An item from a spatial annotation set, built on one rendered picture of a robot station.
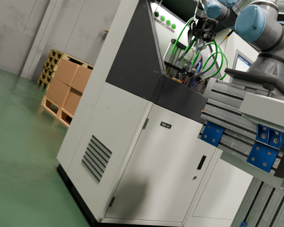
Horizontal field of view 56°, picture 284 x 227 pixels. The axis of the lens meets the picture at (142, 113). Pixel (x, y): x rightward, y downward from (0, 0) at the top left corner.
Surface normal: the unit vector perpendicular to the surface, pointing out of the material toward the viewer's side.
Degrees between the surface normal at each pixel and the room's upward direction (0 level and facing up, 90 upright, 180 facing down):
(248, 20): 98
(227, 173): 90
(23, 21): 90
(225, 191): 90
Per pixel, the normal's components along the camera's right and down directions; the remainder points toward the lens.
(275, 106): -0.71, -0.26
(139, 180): 0.52, 0.28
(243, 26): -0.87, -0.20
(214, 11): 0.07, 0.74
